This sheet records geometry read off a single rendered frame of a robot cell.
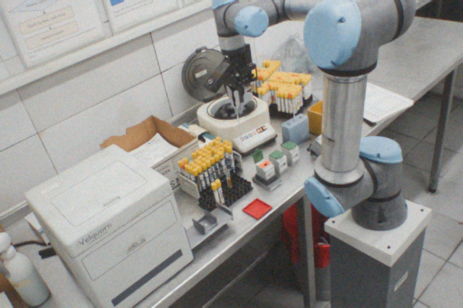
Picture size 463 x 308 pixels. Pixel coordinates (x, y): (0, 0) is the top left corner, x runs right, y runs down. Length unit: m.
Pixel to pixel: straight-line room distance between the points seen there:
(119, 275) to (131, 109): 0.78
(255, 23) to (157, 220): 0.55
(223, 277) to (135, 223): 0.99
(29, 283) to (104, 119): 0.67
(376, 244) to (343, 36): 0.60
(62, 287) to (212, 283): 0.81
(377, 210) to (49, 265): 0.96
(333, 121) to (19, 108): 1.01
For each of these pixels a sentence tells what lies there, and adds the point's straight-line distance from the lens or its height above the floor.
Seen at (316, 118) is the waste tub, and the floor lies 0.95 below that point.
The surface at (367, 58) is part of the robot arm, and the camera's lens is 0.80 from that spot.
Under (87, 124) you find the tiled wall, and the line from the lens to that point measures 1.60.
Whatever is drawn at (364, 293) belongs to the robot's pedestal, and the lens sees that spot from 1.36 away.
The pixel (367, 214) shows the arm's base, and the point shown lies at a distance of 1.17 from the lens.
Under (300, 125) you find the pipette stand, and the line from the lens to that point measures 1.53.
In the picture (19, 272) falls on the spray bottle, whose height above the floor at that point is 1.01.
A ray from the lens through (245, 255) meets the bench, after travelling 2.01.
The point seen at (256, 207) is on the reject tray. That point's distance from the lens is 1.33.
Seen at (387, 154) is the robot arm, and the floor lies 1.14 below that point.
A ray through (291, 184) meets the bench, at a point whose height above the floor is 0.88.
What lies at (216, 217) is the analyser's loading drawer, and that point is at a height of 0.94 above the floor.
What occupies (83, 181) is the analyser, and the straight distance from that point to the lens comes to 1.11.
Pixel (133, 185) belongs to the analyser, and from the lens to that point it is 1.03.
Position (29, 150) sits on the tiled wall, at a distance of 1.55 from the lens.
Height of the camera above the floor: 1.77
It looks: 35 degrees down
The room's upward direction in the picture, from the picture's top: 11 degrees counter-clockwise
